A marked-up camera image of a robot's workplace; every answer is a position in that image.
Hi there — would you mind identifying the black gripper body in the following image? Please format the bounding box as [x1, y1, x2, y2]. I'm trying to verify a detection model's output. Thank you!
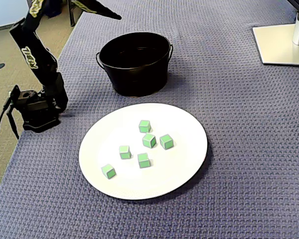
[71, 0, 103, 12]

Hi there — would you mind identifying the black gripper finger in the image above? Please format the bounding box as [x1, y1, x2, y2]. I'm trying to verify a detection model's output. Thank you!
[89, 3, 122, 20]

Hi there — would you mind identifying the green cube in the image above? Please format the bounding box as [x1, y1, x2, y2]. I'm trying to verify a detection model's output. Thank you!
[159, 133, 174, 150]
[142, 132, 157, 149]
[138, 119, 151, 133]
[119, 145, 132, 160]
[137, 152, 151, 169]
[101, 163, 117, 180]

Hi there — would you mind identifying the white round plate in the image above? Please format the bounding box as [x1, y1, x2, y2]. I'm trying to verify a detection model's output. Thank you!
[78, 103, 209, 201]

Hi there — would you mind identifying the blue bin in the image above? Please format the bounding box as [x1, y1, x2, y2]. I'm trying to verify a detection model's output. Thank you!
[43, 0, 63, 17]

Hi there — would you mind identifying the black metal bucket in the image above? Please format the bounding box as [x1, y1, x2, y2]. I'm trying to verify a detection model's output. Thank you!
[95, 31, 174, 98]

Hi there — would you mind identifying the white monitor stand base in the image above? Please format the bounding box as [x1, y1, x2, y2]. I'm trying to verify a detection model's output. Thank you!
[252, 23, 299, 66]

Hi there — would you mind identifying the blue-grey woven table cloth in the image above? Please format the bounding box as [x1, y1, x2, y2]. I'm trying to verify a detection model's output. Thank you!
[0, 0, 299, 239]

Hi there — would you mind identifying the dark chair frame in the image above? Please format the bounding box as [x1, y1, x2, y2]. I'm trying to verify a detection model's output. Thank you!
[67, 5, 82, 27]

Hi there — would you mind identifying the white wall panel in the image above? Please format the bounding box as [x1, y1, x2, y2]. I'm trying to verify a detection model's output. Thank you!
[0, 0, 32, 32]

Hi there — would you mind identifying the thin black cable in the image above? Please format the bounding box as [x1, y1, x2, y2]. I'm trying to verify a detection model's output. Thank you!
[6, 106, 20, 140]

